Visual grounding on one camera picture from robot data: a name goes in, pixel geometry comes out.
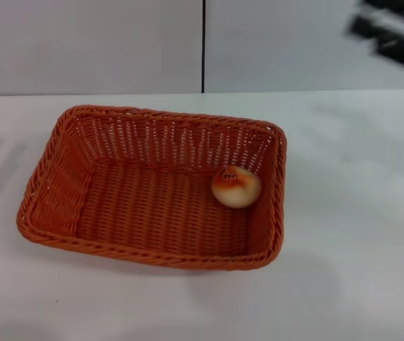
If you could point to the round toasted bun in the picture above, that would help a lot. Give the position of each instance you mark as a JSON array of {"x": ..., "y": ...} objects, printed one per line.
[{"x": 236, "y": 186}]

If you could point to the orange woven plastic basket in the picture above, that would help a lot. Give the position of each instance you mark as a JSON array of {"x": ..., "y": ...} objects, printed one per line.
[{"x": 152, "y": 213}]

